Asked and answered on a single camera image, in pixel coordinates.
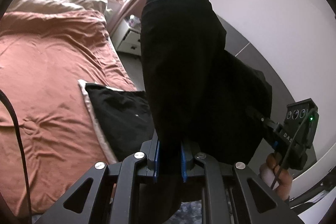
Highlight black trousers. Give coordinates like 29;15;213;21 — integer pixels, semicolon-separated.
140;0;273;224

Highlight person's right hand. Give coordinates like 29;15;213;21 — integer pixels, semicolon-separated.
259;153;293;201

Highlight folded black garment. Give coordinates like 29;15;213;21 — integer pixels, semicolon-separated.
85;83;154;161

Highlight white bedside cabinet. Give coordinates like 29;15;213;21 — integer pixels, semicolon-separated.
111;19;141;56

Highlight white jar on cabinet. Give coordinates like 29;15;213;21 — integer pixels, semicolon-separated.
128;15;141;28

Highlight terracotta bed sheet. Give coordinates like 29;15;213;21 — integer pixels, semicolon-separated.
1;10;135;218

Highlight beige duvet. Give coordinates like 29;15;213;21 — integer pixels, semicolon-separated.
7;0;108;14

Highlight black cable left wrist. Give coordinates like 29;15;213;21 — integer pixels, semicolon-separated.
0;89;33;224

